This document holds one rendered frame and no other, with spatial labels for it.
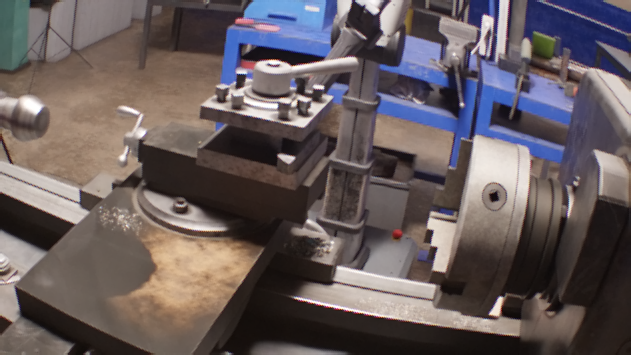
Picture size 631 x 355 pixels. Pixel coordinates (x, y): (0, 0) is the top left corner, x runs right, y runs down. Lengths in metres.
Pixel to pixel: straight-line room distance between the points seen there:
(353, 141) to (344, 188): 0.16
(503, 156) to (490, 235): 0.11
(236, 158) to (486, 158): 0.42
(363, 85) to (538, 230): 1.30
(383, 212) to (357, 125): 0.97
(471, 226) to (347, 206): 1.42
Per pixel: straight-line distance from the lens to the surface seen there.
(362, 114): 2.06
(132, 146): 1.20
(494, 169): 0.81
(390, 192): 2.95
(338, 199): 2.17
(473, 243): 0.78
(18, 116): 1.11
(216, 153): 1.05
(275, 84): 1.04
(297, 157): 1.01
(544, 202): 0.85
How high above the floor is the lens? 1.49
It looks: 25 degrees down
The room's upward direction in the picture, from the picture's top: 8 degrees clockwise
